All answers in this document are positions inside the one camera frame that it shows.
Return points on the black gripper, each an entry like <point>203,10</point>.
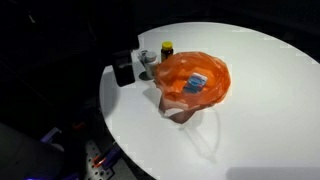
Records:
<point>123,70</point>

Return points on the white bottle grey cap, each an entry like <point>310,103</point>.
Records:
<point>151,65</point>

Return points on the amber bottle yellow cap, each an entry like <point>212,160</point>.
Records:
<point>166,51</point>

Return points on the orange plastic bag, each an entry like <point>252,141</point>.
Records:
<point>173,71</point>

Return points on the blue white mentos box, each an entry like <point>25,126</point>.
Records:
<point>195,82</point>

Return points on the purple orange clamp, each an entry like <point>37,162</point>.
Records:
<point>108,156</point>

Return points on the perforated metal plate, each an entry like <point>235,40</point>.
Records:
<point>91,160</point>

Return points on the grey rounded base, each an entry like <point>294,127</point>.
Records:
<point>23,156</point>

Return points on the purple bracket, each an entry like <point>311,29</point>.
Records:
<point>50,135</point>

